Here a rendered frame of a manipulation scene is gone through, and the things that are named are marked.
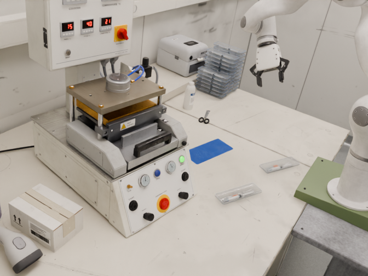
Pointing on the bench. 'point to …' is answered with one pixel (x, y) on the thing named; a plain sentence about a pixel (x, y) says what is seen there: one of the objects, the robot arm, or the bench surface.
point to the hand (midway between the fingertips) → (270, 81)
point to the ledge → (170, 82)
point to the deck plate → (56, 119)
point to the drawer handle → (151, 143)
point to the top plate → (115, 91)
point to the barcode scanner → (18, 249)
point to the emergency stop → (164, 203)
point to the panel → (155, 189)
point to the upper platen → (113, 111)
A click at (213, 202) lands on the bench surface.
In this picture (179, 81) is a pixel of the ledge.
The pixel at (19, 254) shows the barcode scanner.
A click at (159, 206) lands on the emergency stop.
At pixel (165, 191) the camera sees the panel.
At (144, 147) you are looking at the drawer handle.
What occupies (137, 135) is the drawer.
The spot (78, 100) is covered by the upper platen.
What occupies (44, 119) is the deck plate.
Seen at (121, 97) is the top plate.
